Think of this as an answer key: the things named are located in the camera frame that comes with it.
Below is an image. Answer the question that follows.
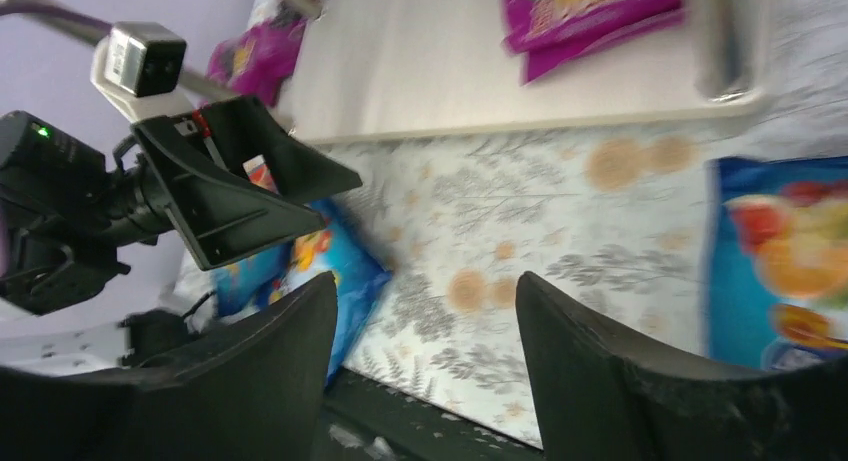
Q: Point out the purple candy bag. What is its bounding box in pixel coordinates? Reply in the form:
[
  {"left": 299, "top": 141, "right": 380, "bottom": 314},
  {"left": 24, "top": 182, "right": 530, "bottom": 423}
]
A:
[
  {"left": 206, "top": 20, "right": 306, "bottom": 107},
  {"left": 501, "top": 0, "right": 684, "bottom": 84}
]

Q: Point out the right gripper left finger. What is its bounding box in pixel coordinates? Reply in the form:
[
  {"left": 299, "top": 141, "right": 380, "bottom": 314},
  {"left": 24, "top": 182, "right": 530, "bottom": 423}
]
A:
[{"left": 1, "top": 273, "right": 337, "bottom": 460}]

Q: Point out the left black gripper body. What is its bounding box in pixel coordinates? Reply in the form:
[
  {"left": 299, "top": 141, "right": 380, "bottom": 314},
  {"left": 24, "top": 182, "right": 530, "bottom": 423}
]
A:
[{"left": 99, "top": 136, "right": 175, "bottom": 246}]

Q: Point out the white wooden two-tier shelf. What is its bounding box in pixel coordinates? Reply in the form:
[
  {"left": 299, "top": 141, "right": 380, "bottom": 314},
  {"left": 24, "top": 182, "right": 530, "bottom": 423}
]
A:
[{"left": 278, "top": 0, "right": 777, "bottom": 144}]

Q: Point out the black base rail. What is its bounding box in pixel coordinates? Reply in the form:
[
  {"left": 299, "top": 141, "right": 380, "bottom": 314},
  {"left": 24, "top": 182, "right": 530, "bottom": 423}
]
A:
[{"left": 119, "top": 308, "right": 551, "bottom": 461}]

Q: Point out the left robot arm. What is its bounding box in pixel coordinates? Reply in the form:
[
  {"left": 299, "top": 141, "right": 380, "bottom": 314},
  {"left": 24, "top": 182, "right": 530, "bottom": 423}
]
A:
[{"left": 1, "top": 97, "right": 390, "bottom": 376}]

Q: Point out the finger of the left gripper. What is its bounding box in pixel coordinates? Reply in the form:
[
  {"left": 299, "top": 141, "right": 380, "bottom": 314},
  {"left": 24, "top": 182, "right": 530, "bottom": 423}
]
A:
[
  {"left": 192, "top": 96, "right": 362, "bottom": 197},
  {"left": 132, "top": 116, "right": 325, "bottom": 270}
]

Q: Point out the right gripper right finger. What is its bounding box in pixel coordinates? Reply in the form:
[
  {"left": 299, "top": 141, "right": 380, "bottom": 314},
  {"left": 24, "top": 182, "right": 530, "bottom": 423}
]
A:
[{"left": 516, "top": 272, "right": 847, "bottom": 460}]

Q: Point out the floral patterned table mat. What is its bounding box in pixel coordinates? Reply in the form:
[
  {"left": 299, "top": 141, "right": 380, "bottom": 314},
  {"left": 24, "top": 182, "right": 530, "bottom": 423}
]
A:
[{"left": 333, "top": 0, "right": 847, "bottom": 443}]

